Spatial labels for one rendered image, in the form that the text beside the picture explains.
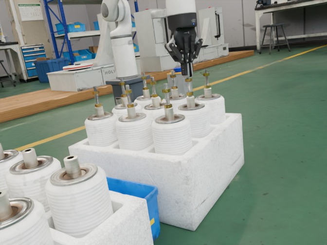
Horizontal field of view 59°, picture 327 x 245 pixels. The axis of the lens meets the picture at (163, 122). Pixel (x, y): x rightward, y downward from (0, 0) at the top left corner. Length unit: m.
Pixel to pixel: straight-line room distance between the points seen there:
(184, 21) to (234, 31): 5.91
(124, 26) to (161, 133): 0.69
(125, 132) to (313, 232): 0.49
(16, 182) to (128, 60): 0.82
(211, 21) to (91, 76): 2.31
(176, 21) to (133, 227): 0.49
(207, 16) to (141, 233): 4.27
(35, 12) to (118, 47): 6.07
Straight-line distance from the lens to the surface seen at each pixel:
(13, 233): 0.41
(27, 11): 7.21
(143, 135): 0.75
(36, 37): 7.20
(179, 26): 0.76
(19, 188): 0.56
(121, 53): 1.25
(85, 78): 2.87
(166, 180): 0.69
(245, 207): 0.81
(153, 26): 3.56
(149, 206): 0.67
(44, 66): 5.37
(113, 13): 1.24
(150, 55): 3.62
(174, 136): 0.68
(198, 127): 0.78
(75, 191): 0.46
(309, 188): 0.91
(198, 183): 0.71
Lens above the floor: 0.44
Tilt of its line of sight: 16 degrees down
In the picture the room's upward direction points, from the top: 8 degrees counter-clockwise
